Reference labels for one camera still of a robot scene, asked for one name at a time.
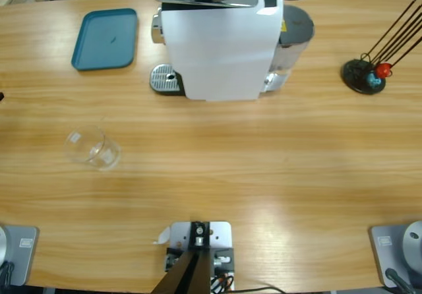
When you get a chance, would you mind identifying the clear water tank dark lid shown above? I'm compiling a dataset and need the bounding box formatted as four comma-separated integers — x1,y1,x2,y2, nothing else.
270,5,316,94

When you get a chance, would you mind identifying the black capsule holder with rods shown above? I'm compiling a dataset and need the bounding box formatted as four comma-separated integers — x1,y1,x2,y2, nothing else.
341,0,422,96

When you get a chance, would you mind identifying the base black cable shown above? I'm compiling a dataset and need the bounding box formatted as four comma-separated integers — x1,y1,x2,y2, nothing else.
385,267,417,294
0,260,16,287

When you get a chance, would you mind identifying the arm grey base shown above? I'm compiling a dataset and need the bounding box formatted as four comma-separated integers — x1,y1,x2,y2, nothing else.
368,220,422,288
0,224,40,287

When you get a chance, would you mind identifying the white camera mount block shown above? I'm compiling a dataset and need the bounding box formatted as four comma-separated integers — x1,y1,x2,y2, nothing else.
164,220,235,291

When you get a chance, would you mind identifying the white capsule coffee machine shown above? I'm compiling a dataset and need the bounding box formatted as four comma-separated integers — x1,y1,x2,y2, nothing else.
150,0,285,103

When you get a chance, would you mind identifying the thin black cable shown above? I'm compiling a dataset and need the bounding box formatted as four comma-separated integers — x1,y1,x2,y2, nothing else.
235,285,291,294

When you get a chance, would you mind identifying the teal plastic tray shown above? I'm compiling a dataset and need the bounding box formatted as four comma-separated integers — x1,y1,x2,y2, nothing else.
71,8,138,72

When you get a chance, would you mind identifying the white paper tag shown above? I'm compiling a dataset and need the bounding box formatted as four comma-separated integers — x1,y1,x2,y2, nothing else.
151,226,171,245

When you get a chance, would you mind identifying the clear glass cup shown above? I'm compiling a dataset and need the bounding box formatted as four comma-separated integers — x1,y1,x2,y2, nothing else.
63,126,122,171

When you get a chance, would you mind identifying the red coffee capsule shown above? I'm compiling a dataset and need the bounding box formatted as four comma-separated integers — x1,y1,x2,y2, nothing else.
375,62,393,79

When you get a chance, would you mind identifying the dark camera post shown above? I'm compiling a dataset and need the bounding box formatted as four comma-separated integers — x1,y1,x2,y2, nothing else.
153,221,212,294

